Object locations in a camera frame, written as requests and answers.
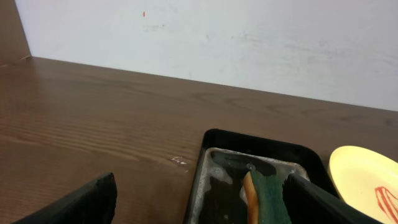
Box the orange green scrub sponge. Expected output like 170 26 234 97
242 166 292 224

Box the yellow plate with ketchup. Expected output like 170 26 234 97
328 146 397 223

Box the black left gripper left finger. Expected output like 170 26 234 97
14 172 118 224

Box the black rectangular soapy tray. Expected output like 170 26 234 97
183 129 338 223

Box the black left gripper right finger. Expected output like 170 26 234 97
282 174 379 224

